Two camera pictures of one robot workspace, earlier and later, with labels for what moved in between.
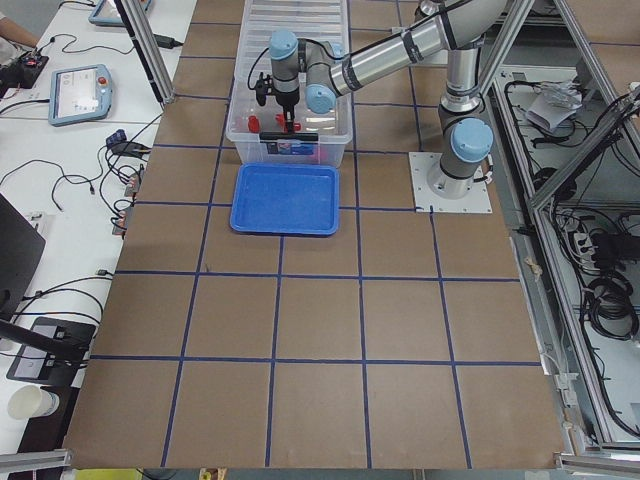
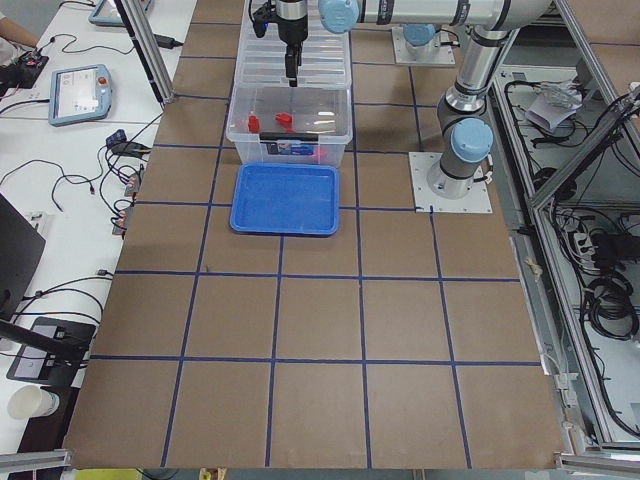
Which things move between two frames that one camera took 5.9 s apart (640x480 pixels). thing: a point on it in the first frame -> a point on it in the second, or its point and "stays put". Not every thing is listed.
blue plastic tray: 286,199 stays put
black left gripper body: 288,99 -> 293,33
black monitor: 21,250 stays put
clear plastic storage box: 246,120 stays put
